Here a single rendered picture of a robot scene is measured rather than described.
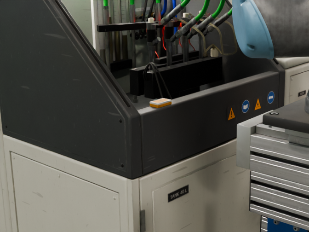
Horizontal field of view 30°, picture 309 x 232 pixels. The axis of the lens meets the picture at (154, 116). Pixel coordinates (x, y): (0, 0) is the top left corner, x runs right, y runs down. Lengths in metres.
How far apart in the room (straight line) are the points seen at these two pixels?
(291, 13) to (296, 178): 0.32
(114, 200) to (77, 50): 0.39
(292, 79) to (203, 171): 0.50
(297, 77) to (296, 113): 0.90
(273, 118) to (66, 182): 0.75
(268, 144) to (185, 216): 0.55
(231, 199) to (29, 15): 0.80
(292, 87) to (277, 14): 0.99
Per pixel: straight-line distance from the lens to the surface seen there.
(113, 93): 1.39
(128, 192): 1.44
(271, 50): 0.99
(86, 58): 1.44
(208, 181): 1.66
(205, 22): 1.81
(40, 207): 1.79
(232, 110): 1.68
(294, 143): 1.10
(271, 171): 1.14
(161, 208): 1.53
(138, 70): 1.75
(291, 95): 1.95
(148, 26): 1.74
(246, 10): 0.97
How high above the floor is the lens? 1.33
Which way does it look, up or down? 16 degrees down
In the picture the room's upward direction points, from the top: 1 degrees counter-clockwise
